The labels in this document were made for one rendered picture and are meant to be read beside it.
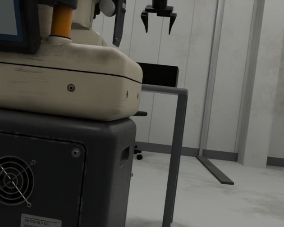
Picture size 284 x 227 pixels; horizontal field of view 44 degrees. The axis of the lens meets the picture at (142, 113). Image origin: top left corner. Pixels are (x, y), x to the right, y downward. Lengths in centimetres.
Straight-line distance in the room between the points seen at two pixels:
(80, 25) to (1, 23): 42
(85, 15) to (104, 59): 46
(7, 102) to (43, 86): 7
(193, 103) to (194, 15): 119
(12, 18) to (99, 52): 14
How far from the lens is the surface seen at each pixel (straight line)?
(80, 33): 100
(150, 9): 135
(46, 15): 69
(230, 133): 500
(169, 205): 177
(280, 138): 523
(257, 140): 482
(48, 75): 59
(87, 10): 102
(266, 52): 485
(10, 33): 60
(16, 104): 62
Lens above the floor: 74
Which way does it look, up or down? 3 degrees down
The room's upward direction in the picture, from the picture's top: 7 degrees clockwise
